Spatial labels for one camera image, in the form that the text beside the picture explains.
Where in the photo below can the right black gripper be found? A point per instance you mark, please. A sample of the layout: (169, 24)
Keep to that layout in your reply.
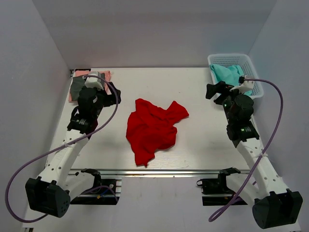
(220, 87)

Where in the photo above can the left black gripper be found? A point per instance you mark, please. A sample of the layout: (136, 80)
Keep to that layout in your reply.
(113, 97)

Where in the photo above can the red t-shirt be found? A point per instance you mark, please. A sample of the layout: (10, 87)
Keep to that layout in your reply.
(151, 128)

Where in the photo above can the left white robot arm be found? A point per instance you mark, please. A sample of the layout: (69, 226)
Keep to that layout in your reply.
(52, 191)

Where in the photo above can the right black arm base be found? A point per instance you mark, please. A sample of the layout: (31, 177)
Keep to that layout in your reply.
(214, 190)

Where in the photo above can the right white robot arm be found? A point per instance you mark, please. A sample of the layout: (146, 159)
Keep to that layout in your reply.
(273, 204)

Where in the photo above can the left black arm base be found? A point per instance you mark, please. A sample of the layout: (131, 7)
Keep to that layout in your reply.
(104, 191)

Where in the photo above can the teal t-shirt in basket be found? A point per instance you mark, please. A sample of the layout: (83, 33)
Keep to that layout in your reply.
(230, 75)

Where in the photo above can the folded pink t-shirt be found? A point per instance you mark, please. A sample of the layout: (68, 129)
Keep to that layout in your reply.
(84, 72)

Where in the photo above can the white plastic basket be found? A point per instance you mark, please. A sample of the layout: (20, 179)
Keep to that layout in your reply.
(244, 62)

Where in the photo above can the folded grey t-shirt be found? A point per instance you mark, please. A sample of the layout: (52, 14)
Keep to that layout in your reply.
(76, 86)

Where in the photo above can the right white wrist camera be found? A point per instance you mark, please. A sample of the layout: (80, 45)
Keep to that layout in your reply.
(246, 84)

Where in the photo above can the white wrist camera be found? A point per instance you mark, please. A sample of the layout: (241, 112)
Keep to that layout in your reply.
(93, 80)
(246, 84)

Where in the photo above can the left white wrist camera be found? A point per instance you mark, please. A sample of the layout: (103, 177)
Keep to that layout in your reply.
(93, 80)

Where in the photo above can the aluminium table rail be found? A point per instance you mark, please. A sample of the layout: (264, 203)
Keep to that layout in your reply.
(157, 173)

